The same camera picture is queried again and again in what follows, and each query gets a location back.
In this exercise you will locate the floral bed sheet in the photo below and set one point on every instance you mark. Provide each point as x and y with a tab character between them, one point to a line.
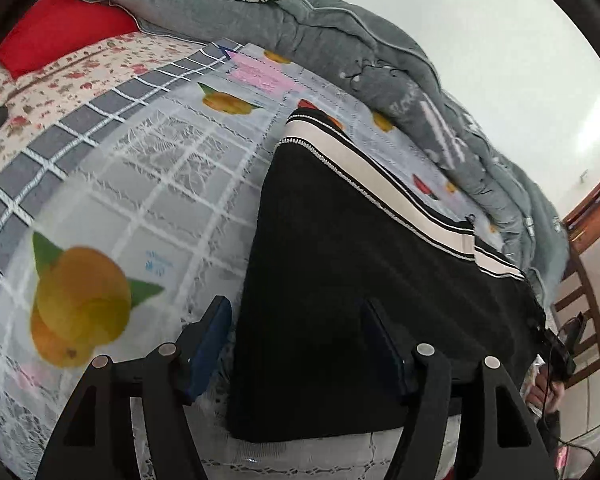
80	75

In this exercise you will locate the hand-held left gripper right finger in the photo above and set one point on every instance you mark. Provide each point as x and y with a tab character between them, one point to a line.
385	345

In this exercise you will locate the fruit print plastic sheet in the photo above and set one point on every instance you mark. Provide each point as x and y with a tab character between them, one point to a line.
145	175

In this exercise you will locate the black pants with white stripes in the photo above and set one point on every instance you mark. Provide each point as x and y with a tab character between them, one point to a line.
360	285

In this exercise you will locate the person's right hand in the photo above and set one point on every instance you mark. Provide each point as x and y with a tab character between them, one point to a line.
555	394

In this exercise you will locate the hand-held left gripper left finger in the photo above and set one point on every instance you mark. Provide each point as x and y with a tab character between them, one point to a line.
210	340

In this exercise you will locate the red pillow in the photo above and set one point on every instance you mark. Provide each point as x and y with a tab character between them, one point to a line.
60	30

